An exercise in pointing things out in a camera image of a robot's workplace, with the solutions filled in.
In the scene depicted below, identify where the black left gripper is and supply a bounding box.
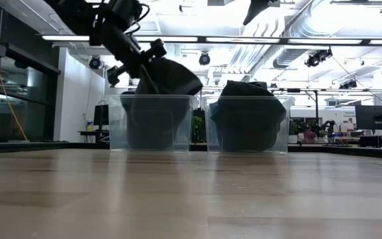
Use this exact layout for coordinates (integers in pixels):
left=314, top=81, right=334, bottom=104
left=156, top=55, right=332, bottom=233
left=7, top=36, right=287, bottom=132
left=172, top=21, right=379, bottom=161
left=90, top=19, right=168, bottom=96

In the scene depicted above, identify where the small black computer monitor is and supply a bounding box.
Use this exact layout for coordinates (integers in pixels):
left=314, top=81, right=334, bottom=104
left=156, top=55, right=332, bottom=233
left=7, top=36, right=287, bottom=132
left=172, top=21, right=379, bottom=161
left=93, top=104, right=109, bottom=132

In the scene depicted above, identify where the overhead LED light bar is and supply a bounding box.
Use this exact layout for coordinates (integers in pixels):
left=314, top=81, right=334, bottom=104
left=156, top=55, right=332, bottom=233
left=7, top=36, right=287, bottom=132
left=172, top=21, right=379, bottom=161
left=41, top=34, right=382, bottom=46

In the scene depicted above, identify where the clear plastic bin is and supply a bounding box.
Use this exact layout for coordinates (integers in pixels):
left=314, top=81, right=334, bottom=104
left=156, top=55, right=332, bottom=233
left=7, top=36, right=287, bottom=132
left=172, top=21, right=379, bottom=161
left=107, top=94, right=199, bottom=153
left=201, top=95, right=293, bottom=154

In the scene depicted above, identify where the small green plant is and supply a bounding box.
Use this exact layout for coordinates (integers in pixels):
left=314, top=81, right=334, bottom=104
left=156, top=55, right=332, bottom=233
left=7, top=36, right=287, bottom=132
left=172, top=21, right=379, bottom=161
left=192, top=115, right=207, bottom=143

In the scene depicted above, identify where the black office desk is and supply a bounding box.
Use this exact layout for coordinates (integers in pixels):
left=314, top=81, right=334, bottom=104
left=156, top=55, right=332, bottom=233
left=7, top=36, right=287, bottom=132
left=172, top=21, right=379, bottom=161
left=78, top=129, right=111, bottom=143

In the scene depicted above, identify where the wide black computer monitor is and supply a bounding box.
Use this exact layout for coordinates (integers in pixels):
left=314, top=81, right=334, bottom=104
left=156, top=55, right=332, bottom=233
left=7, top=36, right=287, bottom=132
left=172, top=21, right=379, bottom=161
left=355, top=105, right=382, bottom=131

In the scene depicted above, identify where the black ceiling camera cluster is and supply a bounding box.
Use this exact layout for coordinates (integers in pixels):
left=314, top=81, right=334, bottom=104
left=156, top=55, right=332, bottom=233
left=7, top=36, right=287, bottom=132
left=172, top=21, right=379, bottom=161
left=304, top=48, right=334, bottom=68
left=339, top=79, right=358, bottom=90

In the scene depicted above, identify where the black ceiling rail fixture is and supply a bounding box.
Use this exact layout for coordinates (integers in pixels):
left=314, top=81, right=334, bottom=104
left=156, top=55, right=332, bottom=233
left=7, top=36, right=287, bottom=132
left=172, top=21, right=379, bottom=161
left=330, top=0, right=382, bottom=14

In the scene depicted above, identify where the black desk frame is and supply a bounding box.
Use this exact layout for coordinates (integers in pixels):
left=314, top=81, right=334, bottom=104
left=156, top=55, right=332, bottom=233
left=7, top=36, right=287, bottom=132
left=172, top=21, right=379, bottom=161
left=270, top=87, right=382, bottom=133

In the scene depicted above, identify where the yellow extension cable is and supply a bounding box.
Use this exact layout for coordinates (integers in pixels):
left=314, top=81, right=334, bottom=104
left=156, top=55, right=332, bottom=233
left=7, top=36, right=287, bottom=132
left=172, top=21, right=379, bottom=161
left=0, top=0, right=29, bottom=142

